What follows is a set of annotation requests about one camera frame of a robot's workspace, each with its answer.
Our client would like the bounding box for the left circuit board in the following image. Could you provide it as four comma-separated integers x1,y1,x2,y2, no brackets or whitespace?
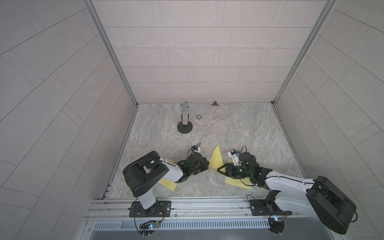
139,221,158,238

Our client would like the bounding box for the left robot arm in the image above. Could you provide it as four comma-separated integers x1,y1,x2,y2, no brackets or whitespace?
123,151,210,211

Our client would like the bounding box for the metal corner profile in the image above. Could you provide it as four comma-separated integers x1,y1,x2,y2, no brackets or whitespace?
85,0,139,109
271,0,338,107

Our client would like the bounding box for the aluminium rail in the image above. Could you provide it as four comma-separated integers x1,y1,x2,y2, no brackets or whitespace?
85,196,318,221

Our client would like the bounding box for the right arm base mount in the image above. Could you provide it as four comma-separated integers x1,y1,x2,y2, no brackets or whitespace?
246,191,292,217

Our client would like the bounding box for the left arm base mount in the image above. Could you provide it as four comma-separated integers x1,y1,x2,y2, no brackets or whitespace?
129,201,172,218

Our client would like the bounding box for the right circuit board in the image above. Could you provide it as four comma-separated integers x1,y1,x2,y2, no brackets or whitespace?
268,217,285,235

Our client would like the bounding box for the metal corner profile right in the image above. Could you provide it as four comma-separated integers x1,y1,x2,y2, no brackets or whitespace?
271,0,338,107

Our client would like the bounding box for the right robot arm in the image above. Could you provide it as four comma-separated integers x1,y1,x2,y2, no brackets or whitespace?
217,152,359,235

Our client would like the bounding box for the vent grille strip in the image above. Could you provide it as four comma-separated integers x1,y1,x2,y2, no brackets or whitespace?
94,219,270,231

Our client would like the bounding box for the yellow square paper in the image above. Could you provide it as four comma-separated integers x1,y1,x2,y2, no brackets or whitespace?
209,146,224,171

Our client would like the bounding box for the black round-base stand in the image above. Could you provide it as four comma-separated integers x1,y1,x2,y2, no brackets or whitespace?
177,101,193,134

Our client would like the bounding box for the circuit board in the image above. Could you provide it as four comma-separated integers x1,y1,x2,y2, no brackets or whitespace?
268,217,285,235
139,221,158,238

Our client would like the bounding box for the metal corner profile left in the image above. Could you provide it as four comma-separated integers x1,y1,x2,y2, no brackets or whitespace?
85,0,139,109

